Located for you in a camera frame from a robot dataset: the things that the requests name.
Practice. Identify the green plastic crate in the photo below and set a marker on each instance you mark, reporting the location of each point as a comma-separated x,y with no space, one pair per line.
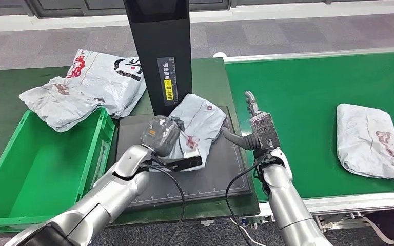
47,163

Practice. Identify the green conveyor belt aluminium frame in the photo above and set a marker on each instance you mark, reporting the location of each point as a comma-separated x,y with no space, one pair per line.
302,85

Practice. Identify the black scanner machine with tower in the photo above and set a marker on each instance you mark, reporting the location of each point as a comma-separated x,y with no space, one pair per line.
163,34

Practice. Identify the ruler label sticker yellow patch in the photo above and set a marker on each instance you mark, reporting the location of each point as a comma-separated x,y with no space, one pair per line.
167,69

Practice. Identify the large white parcel black print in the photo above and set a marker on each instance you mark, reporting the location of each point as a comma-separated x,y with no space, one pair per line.
115,85

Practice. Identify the white round cap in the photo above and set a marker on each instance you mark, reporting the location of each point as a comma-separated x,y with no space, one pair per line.
220,54

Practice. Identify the dark grey cabinet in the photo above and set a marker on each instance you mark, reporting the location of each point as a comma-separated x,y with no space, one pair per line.
115,6

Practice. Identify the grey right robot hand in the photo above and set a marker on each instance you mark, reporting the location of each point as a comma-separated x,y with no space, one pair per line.
243,141

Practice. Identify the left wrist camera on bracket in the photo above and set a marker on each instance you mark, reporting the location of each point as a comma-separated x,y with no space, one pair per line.
183,163

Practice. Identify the white parcel bag red print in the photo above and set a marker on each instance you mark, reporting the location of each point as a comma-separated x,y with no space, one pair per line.
61,105
200,119
363,142

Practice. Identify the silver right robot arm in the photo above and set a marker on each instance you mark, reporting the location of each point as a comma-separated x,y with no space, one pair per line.
282,193

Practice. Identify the small white scrap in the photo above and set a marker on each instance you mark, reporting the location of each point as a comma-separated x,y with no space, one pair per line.
206,222

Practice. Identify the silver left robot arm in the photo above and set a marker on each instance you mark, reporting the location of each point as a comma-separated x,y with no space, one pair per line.
108,197

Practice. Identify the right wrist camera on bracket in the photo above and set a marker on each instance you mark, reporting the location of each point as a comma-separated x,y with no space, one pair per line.
265,130

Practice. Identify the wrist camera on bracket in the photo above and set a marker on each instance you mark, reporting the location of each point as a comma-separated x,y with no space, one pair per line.
265,130
183,163

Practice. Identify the grey metal conveyor bracket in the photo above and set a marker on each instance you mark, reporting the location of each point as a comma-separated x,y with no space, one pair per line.
324,222

